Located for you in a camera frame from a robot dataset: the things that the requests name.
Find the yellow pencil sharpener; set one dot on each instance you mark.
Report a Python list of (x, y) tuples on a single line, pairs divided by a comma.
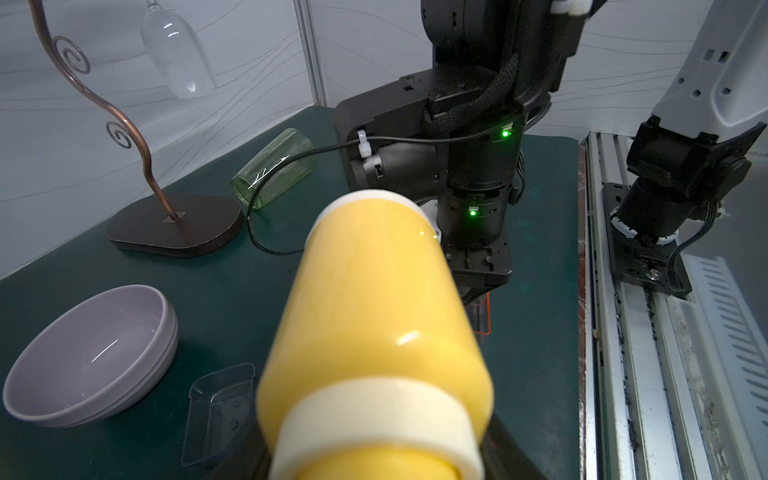
[(374, 372)]

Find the clear hanging wine glass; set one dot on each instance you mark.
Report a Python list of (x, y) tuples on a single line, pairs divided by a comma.
[(176, 52)]

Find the copper wine glass stand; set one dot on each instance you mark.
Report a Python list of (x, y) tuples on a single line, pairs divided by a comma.
[(103, 168)]

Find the white vent grille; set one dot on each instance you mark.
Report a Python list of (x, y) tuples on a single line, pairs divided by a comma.
[(738, 342)]

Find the purple bowl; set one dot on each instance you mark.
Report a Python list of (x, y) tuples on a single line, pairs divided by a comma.
[(95, 360)]

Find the dark clear tray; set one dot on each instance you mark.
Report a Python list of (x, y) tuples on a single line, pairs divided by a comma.
[(220, 415)]

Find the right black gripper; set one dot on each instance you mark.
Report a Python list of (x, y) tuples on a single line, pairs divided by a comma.
[(478, 271)]

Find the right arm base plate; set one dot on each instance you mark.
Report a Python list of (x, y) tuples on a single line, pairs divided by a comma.
[(634, 261)]

